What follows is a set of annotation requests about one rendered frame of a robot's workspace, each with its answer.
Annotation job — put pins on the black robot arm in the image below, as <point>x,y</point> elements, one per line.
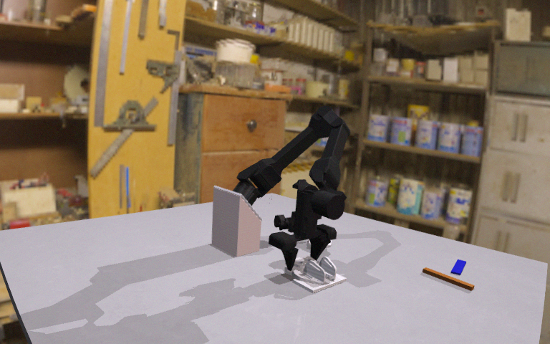
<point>266,173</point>

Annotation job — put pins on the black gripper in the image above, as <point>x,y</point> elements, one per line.
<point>305,227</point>

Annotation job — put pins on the orange long thin bar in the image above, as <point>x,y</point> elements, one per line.
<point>449,279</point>

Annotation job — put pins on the blue rectangular block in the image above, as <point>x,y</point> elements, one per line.
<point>458,268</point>

